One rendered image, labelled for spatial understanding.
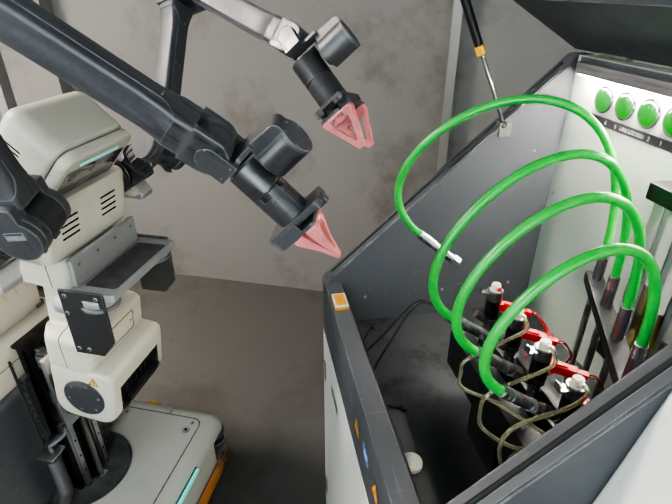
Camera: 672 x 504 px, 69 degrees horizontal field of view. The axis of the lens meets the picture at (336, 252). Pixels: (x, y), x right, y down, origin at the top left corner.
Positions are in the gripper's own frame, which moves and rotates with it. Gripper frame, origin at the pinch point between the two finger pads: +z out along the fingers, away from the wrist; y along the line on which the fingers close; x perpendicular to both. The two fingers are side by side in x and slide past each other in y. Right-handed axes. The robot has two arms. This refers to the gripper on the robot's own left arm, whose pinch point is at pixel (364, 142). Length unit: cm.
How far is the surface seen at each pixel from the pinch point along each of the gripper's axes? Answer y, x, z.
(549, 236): 37, -13, 39
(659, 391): -32, -20, 48
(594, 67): 21.4, -38.8, 13.4
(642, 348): -19, -20, 48
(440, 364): 12, 19, 47
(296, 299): 146, 129, 15
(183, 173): 129, 132, -78
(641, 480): -33, -13, 56
